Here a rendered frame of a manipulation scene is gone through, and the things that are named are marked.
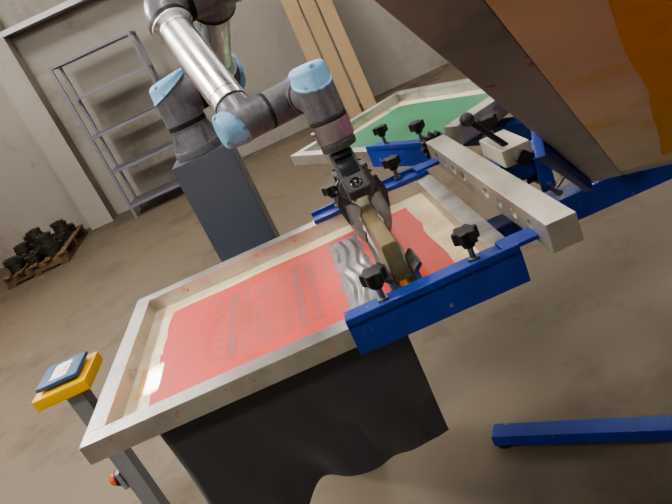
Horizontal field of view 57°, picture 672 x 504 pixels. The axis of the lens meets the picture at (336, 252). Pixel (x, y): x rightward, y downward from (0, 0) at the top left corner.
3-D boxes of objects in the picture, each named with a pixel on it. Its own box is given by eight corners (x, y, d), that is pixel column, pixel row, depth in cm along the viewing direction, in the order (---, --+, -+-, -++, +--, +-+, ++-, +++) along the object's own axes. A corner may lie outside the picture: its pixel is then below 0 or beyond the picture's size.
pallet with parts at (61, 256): (91, 231, 790) (74, 203, 775) (69, 262, 686) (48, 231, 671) (36, 256, 791) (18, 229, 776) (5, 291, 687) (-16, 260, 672)
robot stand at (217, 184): (329, 440, 238) (177, 157, 194) (372, 421, 238) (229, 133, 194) (336, 472, 221) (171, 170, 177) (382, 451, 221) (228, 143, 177)
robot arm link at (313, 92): (313, 57, 121) (330, 54, 113) (335, 110, 125) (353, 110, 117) (278, 75, 119) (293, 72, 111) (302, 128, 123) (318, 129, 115)
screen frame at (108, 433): (91, 465, 103) (78, 449, 102) (145, 312, 157) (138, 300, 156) (528, 271, 101) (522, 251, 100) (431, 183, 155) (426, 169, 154)
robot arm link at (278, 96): (251, 92, 128) (267, 91, 119) (298, 69, 131) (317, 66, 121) (268, 127, 131) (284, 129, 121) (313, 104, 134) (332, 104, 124)
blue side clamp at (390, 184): (323, 242, 153) (312, 218, 150) (321, 236, 158) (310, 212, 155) (435, 192, 152) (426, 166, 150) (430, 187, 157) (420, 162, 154)
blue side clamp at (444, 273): (361, 356, 101) (344, 321, 99) (356, 341, 106) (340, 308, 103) (531, 280, 100) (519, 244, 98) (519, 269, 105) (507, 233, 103)
